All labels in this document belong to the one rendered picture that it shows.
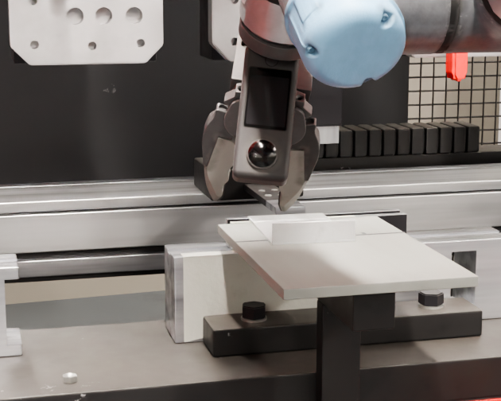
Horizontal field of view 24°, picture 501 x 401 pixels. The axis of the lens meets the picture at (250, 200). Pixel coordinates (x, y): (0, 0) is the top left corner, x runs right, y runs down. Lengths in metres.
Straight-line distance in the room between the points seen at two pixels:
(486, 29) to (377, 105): 0.98
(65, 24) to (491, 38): 0.47
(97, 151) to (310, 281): 0.77
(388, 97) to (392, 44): 1.02
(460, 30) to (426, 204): 0.75
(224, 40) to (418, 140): 0.59
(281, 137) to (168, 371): 0.32
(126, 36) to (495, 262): 0.49
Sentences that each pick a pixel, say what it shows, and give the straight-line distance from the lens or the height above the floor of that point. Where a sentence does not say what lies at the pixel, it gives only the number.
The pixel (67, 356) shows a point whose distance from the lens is 1.22.
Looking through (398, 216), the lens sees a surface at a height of 1.00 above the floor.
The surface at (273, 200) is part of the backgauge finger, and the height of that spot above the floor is 1.00.
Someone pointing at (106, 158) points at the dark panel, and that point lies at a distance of 1.73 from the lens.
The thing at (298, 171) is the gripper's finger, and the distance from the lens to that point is 1.05.
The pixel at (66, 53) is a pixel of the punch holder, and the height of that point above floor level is 1.19.
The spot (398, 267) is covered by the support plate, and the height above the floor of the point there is 1.00.
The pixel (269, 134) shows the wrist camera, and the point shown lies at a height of 1.13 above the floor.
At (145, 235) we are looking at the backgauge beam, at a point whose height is 0.94.
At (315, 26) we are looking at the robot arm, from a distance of 0.79.
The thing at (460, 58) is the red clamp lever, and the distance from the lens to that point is 1.23.
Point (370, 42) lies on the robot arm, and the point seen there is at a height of 1.22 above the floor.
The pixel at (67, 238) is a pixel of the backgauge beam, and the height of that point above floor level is 0.94.
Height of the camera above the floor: 1.27
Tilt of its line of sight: 11 degrees down
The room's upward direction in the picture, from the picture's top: straight up
